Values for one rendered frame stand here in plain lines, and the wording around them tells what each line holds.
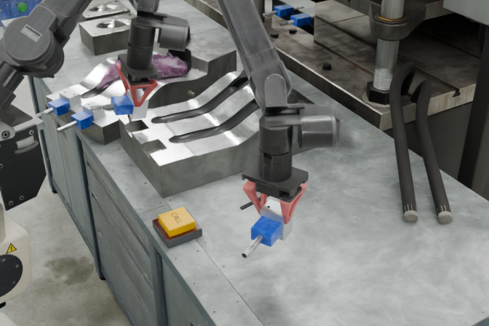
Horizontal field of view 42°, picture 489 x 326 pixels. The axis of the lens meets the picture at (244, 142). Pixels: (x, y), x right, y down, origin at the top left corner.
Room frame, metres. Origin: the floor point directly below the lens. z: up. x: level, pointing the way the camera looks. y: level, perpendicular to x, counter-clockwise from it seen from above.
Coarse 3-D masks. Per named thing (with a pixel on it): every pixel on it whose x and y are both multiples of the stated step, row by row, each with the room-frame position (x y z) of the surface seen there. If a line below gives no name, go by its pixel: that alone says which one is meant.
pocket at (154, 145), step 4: (152, 140) 1.29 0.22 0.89; (156, 140) 1.29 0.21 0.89; (160, 140) 1.29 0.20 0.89; (144, 144) 1.28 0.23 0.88; (148, 144) 1.28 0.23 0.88; (152, 144) 1.29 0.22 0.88; (156, 144) 1.29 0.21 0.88; (160, 144) 1.29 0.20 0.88; (144, 148) 1.28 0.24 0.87; (148, 148) 1.28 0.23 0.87; (152, 148) 1.29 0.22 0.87; (156, 148) 1.29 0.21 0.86; (160, 148) 1.29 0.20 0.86; (164, 148) 1.26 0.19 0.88; (144, 152) 1.26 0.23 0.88; (148, 152) 1.28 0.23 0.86; (152, 152) 1.27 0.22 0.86; (148, 156) 1.24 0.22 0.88
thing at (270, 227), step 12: (264, 204) 0.94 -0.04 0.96; (276, 204) 0.94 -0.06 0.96; (264, 216) 0.92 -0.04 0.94; (276, 216) 0.91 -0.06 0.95; (252, 228) 0.89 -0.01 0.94; (264, 228) 0.89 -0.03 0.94; (276, 228) 0.89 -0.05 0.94; (288, 228) 0.92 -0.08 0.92; (264, 240) 0.88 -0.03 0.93; (276, 240) 0.89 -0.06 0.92; (252, 252) 0.85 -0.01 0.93
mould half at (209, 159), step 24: (240, 72) 1.56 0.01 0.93; (240, 96) 1.44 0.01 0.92; (120, 120) 1.39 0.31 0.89; (144, 120) 1.38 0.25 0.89; (192, 120) 1.39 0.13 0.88; (216, 120) 1.39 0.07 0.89; (336, 120) 1.43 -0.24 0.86; (168, 144) 1.27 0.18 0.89; (192, 144) 1.27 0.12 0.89; (216, 144) 1.27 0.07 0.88; (240, 144) 1.28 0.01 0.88; (144, 168) 1.26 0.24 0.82; (168, 168) 1.19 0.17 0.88; (192, 168) 1.22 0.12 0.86; (216, 168) 1.25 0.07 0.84; (240, 168) 1.28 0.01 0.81; (168, 192) 1.18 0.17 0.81
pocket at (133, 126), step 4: (140, 120) 1.39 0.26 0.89; (124, 124) 1.36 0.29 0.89; (128, 124) 1.37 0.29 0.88; (132, 124) 1.38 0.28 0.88; (136, 124) 1.38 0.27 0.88; (140, 124) 1.39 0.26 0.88; (144, 124) 1.37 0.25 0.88; (128, 128) 1.37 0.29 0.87; (132, 128) 1.38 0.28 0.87; (136, 128) 1.38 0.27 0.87; (140, 128) 1.39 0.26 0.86; (144, 128) 1.37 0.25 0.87; (148, 128) 1.35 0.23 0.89; (128, 132) 1.35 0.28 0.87
